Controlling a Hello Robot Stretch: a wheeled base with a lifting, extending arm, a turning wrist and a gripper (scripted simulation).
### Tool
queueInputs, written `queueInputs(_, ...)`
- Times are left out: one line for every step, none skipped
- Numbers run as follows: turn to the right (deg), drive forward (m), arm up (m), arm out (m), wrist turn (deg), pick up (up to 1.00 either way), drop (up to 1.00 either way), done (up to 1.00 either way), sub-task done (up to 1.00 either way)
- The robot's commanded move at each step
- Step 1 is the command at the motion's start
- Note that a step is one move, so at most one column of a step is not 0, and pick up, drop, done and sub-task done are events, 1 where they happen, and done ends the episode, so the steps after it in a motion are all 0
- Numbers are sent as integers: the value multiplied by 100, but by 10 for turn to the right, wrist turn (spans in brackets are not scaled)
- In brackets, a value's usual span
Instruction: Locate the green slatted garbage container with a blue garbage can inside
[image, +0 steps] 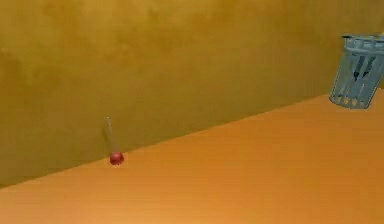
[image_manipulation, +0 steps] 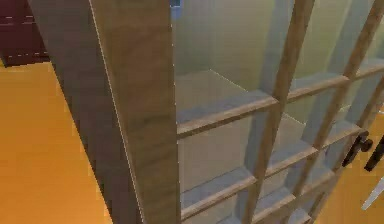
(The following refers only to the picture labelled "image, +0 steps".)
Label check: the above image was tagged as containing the green slatted garbage container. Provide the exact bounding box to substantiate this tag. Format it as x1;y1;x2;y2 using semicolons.
328;32;384;110

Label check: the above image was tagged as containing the red plunger with thin handle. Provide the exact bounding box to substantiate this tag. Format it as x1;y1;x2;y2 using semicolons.
105;115;126;167

